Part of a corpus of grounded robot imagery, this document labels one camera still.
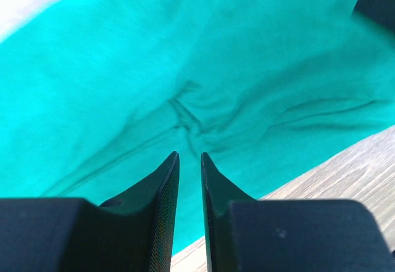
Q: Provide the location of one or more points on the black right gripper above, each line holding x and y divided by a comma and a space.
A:
379, 12

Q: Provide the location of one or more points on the green t-shirt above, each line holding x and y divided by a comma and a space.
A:
95, 94

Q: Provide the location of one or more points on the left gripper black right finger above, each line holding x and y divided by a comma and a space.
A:
246, 234

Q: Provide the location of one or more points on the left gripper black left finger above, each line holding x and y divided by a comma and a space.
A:
132, 231

